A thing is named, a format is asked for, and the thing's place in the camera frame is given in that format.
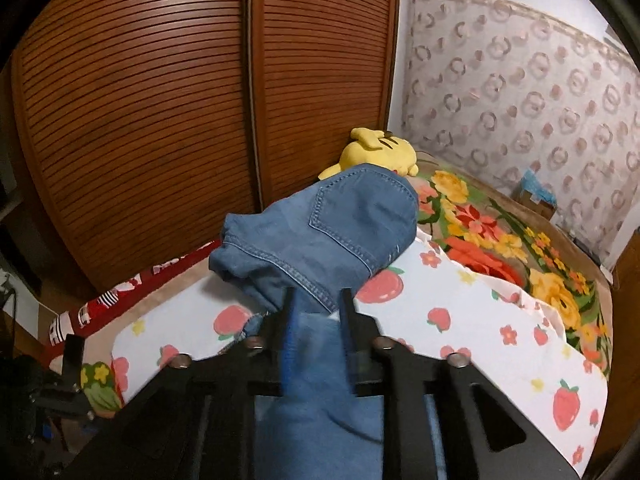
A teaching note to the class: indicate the small blue box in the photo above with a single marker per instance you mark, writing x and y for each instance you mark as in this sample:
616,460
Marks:
537,195

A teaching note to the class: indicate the yellow plush toy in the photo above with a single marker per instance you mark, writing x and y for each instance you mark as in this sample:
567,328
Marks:
380,152

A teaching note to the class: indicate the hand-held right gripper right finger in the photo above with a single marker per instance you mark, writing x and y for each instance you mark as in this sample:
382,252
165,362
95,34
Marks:
349,335

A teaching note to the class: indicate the red striped cloth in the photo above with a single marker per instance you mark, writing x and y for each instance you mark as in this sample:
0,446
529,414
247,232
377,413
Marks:
100,305

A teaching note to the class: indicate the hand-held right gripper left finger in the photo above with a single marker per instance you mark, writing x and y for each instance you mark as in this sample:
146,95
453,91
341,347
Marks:
287,345

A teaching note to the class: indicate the floral blanket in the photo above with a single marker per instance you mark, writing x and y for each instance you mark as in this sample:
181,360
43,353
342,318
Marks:
500,230

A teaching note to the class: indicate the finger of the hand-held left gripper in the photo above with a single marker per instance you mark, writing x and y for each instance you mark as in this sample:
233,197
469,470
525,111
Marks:
72,360

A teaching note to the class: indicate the blue denim pants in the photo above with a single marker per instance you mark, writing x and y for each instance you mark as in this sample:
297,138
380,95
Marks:
345,225

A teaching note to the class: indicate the wooden cabinet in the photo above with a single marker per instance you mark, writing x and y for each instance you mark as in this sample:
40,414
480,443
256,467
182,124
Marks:
622,320

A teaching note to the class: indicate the white fruit-print sheet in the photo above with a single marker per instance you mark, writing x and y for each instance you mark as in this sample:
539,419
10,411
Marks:
480,340

